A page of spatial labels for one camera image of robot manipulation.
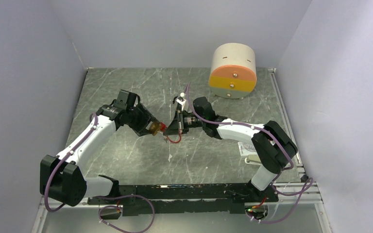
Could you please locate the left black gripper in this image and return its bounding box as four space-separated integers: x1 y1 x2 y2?
126 103 160 136

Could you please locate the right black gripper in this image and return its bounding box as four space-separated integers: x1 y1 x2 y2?
164 109 205 135

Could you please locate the red cable lock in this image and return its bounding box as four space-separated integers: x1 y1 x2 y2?
161 124 182 144

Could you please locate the brass padlock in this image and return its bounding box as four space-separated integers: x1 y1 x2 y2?
148 122 166 136

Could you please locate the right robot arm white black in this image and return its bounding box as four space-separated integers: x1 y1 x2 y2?
162 96 298 201

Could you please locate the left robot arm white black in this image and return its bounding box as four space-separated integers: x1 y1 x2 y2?
39 90 162 212

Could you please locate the white card package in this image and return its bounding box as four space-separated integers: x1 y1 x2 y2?
237 142 257 157

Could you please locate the cylindrical drawer box orange yellow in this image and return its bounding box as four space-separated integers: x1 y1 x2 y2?
208 43 257 99

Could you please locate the beige white stapler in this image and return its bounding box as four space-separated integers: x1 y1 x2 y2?
244 154 262 166

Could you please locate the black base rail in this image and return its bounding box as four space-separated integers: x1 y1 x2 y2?
87 183 279 216

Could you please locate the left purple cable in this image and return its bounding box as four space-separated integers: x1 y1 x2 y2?
43 112 99 213

